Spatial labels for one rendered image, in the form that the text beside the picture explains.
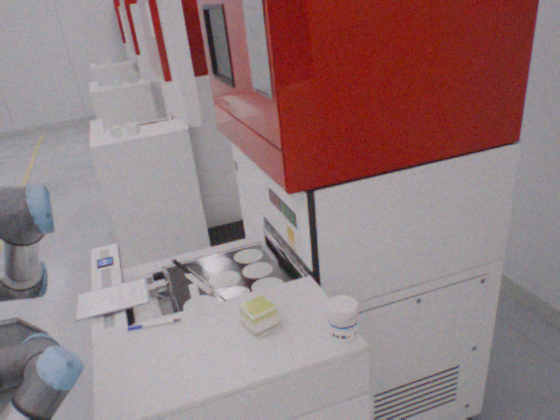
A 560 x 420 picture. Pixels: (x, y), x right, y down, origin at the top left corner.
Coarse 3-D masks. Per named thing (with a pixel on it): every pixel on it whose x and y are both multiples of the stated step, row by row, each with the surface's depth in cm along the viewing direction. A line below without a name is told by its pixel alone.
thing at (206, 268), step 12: (228, 252) 171; (264, 252) 168; (192, 264) 167; (204, 264) 166; (216, 264) 165; (228, 264) 164; (240, 264) 163; (180, 276) 161; (204, 276) 159; (240, 276) 156; (276, 276) 154; (180, 288) 154; (216, 288) 151; (228, 288) 151; (240, 288) 150; (180, 300) 148; (216, 300) 145
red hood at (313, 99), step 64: (256, 0) 110; (320, 0) 107; (384, 0) 112; (448, 0) 117; (512, 0) 122; (256, 64) 122; (320, 64) 114; (384, 64) 119; (448, 64) 124; (512, 64) 130; (256, 128) 138; (320, 128) 121; (384, 128) 126; (448, 128) 133; (512, 128) 140
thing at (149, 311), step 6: (150, 300) 153; (156, 300) 153; (138, 306) 151; (144, 306) 151; (150, 306) 150; (156, 306) 150; (138, 312) 148; (144, 312) 148; (150, 312) 148; (156, 312) 147; (138, 318) 145; (144, 318) 145; (150, 318) 145
